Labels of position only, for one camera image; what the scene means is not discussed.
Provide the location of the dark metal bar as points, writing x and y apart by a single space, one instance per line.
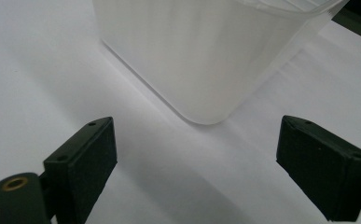
357 23

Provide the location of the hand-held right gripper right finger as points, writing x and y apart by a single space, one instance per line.
321 168

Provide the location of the translucent white plastic container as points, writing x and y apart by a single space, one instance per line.
200 53

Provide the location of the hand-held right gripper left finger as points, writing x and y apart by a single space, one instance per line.
85 161

